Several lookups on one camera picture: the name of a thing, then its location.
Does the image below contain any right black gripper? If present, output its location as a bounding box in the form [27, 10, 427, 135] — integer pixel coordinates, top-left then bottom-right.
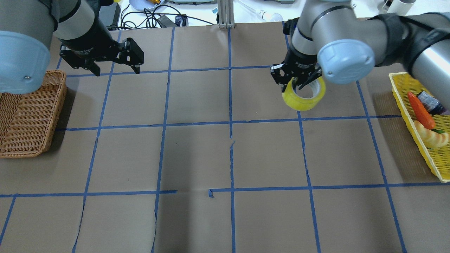
[270, 48, 322, 91]

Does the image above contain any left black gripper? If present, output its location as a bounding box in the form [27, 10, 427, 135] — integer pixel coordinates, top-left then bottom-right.
[59, 21, 144, 77]

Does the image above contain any yellow tape roll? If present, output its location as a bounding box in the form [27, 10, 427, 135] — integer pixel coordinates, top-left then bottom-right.
[282, 77, 326, 111]

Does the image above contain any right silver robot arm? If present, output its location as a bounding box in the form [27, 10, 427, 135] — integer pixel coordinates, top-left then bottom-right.
[270, 0, 449, 96]

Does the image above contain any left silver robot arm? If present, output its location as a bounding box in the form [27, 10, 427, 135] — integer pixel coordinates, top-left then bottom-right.
[0, 0, 144, 94]

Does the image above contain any black computer box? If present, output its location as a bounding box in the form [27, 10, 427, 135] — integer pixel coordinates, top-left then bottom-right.
[99, 2, 121, 31]

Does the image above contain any blue plate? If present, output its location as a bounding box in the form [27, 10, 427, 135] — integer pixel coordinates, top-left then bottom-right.
[129, 0, 160, 12]

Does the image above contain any light bulb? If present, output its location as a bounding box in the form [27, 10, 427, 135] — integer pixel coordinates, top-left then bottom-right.
[238, 0, 283, 22]

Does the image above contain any black power adapter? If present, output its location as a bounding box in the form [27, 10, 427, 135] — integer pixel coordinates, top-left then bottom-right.
[156, 14, 188, 28]

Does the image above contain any yellow woven basket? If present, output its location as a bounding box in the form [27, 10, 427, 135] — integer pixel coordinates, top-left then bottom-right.
[388, 72, 450, 183]

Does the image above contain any brown wicker basket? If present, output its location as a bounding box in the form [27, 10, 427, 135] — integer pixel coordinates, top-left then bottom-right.
[0, 70, 68, 158]

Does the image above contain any orange toy carrot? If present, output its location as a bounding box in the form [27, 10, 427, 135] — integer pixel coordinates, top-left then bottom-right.
[407, 91, 436, 130]

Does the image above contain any toy croissant bread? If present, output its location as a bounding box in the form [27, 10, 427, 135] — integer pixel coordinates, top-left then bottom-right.
[413, 121, 450, 149]

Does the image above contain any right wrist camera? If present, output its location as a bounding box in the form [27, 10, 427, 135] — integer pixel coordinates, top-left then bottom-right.
[283, 17, 299, 36]

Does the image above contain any aluminium frame post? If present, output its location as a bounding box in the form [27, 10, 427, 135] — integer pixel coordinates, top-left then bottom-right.
[217, 0, 235, 29]

